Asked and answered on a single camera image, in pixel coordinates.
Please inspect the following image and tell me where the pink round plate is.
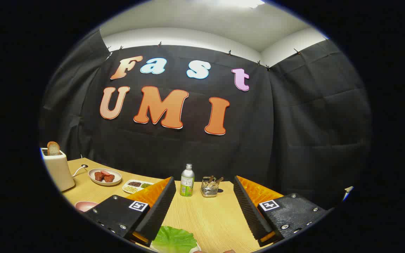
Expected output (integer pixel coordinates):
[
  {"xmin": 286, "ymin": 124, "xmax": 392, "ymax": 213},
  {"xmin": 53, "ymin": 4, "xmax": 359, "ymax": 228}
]
[{"xmin": 75, "ymin": 201, "xmax": 99, "ymax": 213}]

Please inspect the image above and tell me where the white divided dish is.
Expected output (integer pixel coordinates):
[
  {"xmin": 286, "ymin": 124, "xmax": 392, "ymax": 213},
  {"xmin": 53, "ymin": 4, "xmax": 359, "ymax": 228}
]
[{"xmin": 122, "ymin": 180, "xmax": 154, "ymax": 194}]

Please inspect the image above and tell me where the toasted bread slice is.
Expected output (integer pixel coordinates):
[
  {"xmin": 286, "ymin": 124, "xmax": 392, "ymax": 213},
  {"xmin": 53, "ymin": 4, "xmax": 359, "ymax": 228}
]
[{"xmin": 47, "ymin": 141, "xmax": 61, "ymax": 156}]

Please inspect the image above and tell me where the silver bottle with green label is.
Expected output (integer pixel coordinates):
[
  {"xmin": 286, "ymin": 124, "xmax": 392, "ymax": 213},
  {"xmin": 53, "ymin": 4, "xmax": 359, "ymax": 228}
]
[{"xmin": 180, "ymin": 163, "xmax": 195, "ymax": 197}]

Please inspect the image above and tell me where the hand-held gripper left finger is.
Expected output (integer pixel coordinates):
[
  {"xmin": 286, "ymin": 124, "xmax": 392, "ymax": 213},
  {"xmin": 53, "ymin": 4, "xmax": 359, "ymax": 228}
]
[{"xmin": 83, "ymin": 177, "xmax": 176, "ymax": 246}]

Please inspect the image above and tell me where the cream white toaster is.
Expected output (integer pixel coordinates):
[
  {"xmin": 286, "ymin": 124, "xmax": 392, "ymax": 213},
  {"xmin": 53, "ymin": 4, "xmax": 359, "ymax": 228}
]
[{"xmin": 41, "ymin": 148, "xmax": 76, "ymax": 192}]

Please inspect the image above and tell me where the metal wire basket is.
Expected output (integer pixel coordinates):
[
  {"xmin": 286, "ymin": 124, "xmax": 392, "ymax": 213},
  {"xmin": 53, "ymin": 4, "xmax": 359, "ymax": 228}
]
[{"xmin": 201, "ymin": 176, "xmax": 224, "ymax": 197}]

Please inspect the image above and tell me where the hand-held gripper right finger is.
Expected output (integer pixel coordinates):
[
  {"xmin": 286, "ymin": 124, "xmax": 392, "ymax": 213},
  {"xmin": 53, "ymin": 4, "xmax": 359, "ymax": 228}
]
[{"xmin": 233, "ymin": 176, "xmax": 329, "ymax": 247}]

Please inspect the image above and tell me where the beige round plate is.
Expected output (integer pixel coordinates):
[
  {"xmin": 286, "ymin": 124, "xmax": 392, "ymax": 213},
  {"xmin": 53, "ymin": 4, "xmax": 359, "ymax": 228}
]
[{"xmin": 88, "ymin": 168, "xmax": 122, "ymax": 186}]

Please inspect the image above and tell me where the white plate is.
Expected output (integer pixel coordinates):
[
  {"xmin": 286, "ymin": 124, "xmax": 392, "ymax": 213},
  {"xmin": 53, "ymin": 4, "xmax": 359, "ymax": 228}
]
[{"xmin": 150, "ymin": 242, "xmax": 202, "ymax": 253}]

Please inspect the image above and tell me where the green lettuce leaf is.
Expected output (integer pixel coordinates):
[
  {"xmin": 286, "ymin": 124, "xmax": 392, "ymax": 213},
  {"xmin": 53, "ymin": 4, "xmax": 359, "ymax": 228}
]
[{"xmin": 152, "ymin": 226, "xmax": 198, "ymax": 253}]

